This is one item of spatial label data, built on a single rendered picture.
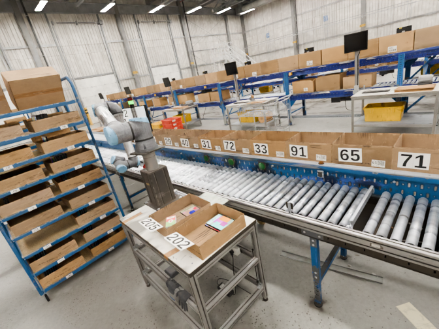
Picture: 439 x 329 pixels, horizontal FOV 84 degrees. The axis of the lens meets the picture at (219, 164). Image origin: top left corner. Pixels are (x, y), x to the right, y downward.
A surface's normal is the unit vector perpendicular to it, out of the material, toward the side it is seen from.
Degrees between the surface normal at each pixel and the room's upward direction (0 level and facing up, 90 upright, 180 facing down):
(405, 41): 88
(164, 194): 90
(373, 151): 91
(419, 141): 90
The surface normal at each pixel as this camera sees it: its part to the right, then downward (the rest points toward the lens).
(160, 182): 0.68, 0.14
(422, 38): -0.67, 0.38
